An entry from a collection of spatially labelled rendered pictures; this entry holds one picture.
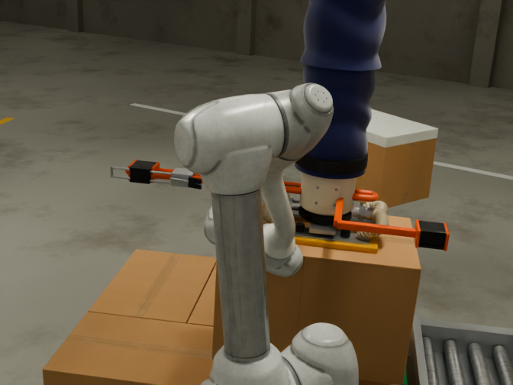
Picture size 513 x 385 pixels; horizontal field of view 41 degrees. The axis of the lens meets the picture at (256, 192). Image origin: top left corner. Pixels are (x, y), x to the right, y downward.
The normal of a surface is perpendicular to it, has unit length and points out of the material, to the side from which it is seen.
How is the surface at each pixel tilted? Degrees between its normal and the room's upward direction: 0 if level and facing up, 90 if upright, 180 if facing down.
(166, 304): 0
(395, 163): 90
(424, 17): 90
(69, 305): 0
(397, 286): 90
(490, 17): 90
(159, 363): 0
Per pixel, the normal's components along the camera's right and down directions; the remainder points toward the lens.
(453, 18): -0.52, 0.27
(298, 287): -0.13, 0.33
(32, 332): 0.04, -0.94
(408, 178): 0.58, 0.30
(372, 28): 0.52, 0.09
